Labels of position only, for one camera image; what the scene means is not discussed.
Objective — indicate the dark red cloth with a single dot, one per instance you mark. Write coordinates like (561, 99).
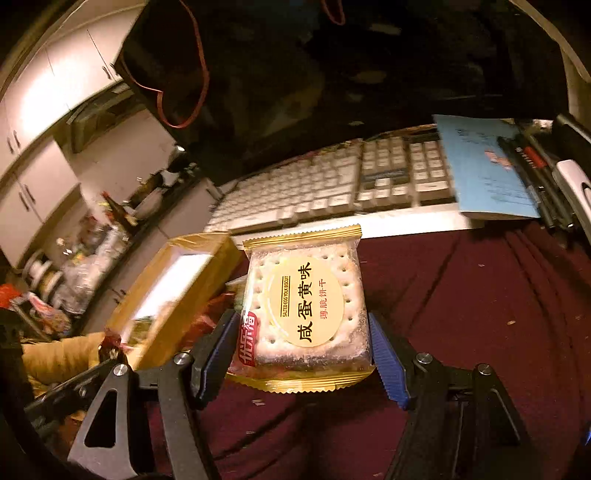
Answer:
(461, 346)

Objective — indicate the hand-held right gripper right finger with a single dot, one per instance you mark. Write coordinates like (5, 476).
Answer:
(387, 357)

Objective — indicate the yellow cardboard box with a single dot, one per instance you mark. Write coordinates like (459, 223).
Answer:
(173, 295)

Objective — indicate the white cabinet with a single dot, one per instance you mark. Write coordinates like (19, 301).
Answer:
(51, 115)

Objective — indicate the black pen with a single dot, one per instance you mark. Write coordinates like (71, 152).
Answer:
(531, 180)

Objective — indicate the white mouse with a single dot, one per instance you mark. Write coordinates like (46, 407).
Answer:
(575, 182)

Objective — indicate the red snack wrapper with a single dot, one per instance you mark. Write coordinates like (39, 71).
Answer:
(205, 323)

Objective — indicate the brown glass bottle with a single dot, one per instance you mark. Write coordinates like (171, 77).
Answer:
(119, 213)

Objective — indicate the white keyboard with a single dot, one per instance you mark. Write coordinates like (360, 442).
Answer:
(332, 184)

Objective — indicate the blue booklet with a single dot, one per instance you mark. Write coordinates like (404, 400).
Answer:
(489, 168)

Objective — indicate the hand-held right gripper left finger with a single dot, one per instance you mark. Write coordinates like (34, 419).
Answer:
(220, 350)

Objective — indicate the gold-edged biscuit packet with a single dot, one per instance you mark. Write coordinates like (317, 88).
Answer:
(304, 307)

